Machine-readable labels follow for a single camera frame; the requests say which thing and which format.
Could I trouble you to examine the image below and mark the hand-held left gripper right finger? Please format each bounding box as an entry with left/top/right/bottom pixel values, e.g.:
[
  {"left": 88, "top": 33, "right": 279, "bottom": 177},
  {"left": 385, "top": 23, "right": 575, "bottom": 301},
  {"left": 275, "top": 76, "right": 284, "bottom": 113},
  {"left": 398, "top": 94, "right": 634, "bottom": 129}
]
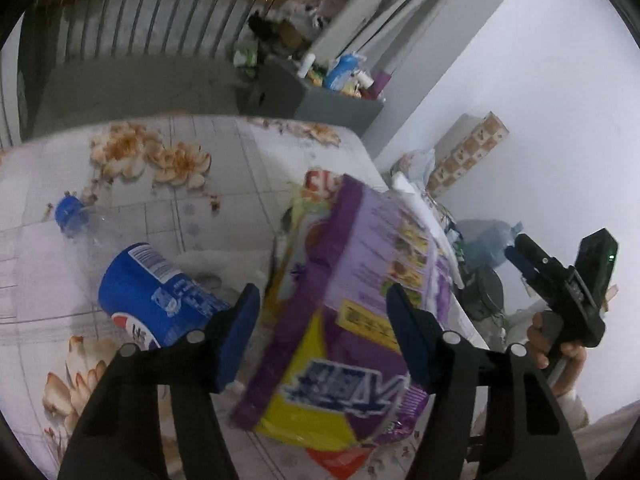
[{"left": 386, "top": 282, "right": 588, "bottom": 480}]

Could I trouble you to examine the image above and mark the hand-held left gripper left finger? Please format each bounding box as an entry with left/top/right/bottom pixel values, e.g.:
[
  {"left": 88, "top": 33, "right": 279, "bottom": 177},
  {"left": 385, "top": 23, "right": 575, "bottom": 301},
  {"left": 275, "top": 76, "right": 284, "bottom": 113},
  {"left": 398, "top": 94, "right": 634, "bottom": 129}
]
[{"left": 57, "top": 282, "right": 262, "bottom": 480}]

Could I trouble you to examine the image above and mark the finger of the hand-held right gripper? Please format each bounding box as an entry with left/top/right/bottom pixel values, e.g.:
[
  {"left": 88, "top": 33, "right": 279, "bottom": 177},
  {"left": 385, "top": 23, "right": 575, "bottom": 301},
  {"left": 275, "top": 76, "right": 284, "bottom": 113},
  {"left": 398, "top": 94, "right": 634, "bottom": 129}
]
[{"left": 504, "top": 234, "right": 553, "bottom": 283}]

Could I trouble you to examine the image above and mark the purple yellow snack packet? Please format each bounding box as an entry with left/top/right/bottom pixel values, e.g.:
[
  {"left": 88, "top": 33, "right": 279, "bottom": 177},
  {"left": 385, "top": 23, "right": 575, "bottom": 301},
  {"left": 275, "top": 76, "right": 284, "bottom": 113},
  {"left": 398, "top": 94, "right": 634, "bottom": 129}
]
[{"left": 235, "top": 174, "right": 453, "bottom": 453}]

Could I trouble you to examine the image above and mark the clear bottle with blue label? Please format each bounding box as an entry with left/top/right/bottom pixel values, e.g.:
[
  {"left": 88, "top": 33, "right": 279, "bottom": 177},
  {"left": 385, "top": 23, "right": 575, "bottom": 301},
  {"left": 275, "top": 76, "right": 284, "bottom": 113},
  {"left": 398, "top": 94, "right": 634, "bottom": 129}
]
[{"left": 54, "top": 195, "right": 236, "bottom": 353}]

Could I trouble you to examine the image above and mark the person's right forearm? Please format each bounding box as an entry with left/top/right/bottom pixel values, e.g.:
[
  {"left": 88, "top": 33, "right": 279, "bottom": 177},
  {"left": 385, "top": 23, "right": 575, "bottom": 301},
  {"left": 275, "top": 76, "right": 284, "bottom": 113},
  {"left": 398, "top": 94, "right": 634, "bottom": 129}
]
[{"left": 552, "top": 385, "right": 592, "bottom": 428}]

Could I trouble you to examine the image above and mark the person's right hand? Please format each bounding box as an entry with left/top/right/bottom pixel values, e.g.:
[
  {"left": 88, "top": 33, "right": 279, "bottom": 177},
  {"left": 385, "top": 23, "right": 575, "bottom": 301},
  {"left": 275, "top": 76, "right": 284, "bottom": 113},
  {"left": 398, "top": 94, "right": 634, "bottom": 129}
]
[{"left": 526, "top": 310, "right": 588, "bottom": 393}]

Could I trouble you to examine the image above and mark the large clear water jug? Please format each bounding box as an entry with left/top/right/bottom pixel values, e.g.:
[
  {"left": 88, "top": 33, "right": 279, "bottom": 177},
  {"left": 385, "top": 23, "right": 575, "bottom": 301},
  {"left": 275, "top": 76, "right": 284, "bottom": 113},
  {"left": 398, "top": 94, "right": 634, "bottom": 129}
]
[{"left": 457, "top": 219, "right": 523, "bottom": 268}]

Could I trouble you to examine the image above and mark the dark round pot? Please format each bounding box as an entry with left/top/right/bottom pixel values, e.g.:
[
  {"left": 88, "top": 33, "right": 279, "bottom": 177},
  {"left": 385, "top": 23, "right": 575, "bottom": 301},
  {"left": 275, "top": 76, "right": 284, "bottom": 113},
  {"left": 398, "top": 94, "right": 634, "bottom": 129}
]
[{"left": 466, "top": 265, "right": 506, "bottom": 322}]

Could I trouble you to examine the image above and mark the tile patterned box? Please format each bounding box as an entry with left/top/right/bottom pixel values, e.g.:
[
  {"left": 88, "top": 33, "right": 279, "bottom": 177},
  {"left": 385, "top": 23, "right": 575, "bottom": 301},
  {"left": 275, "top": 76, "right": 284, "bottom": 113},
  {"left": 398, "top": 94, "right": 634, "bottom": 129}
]
[{"left": 427, "top": 111, "right": 510, "bottom": 198}]

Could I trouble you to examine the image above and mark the floral tablecloth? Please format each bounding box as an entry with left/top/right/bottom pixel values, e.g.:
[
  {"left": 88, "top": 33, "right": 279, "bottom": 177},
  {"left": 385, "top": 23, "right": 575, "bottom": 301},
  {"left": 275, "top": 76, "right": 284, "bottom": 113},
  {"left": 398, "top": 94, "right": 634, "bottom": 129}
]
[{"left": 0, "top": 114, "right": 488, "bottom": 480}]

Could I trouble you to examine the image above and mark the white plastic bag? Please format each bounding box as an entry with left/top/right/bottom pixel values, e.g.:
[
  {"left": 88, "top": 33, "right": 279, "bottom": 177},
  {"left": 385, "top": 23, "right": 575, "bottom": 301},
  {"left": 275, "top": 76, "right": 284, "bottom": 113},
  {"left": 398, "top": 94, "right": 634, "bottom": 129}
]
[{"left": 392, "top": 150, "right": 437, "bottom": 192}]

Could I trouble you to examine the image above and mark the person's clothing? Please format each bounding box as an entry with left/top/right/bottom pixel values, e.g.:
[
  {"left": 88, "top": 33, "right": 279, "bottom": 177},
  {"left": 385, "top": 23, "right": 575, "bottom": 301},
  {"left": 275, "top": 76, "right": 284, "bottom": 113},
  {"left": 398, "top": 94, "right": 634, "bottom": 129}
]
[{"left": 575, "top": 402, "right": 640, "bottom": 480}]

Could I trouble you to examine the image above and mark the grey cabinet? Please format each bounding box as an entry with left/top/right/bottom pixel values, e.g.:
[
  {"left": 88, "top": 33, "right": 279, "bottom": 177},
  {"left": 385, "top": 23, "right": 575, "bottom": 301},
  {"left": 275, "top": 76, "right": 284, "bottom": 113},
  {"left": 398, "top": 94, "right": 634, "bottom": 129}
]
[{"left": 237, "top": 57, "right": 386, "bottom": 136}]

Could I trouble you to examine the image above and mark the blue white packet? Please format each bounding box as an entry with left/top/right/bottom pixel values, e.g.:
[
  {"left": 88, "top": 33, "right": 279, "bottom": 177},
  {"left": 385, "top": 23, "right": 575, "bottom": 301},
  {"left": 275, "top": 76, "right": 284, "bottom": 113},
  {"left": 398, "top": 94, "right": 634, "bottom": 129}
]
[{"left": 324, "top": 54, "right": 369, "bottom": 92}]

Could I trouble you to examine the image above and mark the green packet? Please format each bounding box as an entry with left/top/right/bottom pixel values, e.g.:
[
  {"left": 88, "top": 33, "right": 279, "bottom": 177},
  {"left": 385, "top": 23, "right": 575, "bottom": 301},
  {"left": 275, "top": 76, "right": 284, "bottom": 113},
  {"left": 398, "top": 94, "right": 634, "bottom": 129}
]
[{"left": 234, "top": 40, "right": 259, "bottom": 69}]

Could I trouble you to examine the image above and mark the pile of bags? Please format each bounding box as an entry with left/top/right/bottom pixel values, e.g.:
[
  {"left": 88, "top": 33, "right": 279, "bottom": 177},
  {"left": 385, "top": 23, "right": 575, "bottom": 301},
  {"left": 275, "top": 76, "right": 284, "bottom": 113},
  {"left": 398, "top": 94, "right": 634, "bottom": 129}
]
[{"left": 250, "top": 0, "right": 348, "bottom": 48}]

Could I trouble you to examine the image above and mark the metal railing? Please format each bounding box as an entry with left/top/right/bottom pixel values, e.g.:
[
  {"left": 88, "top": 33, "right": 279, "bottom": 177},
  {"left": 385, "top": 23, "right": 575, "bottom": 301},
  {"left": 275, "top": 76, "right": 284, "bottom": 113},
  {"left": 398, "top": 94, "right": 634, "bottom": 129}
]
[{"left": 27, "top": 0, "right": 331, "bottom": 63}]

